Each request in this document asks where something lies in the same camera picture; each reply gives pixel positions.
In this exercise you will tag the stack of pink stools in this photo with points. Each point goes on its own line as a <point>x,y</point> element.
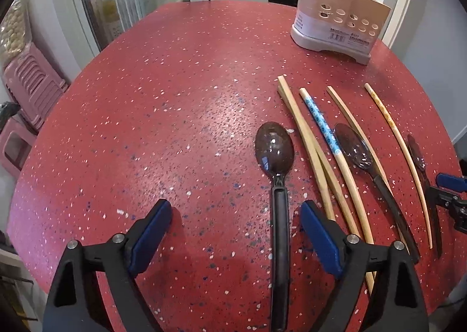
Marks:
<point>34,80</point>

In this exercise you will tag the large dark serving spoon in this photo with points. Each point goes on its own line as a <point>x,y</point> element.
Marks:
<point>274,149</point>

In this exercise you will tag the dark translucent spoon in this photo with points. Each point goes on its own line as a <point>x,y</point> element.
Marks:
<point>353,149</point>
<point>416,155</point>

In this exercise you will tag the thin pale printed chopstick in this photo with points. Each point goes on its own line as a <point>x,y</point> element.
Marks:
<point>388,118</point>

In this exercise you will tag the clear bag of beige pieces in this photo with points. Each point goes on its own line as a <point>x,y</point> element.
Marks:
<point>12,29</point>

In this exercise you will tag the single pink stool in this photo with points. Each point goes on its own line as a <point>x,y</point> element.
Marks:
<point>14,146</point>

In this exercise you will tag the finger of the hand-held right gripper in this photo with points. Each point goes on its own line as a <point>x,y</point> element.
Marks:
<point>450,181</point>
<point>443,198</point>

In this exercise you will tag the dark cloth bundle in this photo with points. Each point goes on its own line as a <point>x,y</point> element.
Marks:
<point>8,109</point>

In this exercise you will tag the white perforated utensil holder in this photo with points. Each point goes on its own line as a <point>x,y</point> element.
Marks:
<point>339,25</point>

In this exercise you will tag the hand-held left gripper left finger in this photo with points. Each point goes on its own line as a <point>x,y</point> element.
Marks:
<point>153,229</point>

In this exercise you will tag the blue patterned chopstick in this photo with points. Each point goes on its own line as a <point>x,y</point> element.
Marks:
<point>321,122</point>

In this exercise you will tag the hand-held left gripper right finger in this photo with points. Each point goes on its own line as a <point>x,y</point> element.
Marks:
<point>321,237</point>

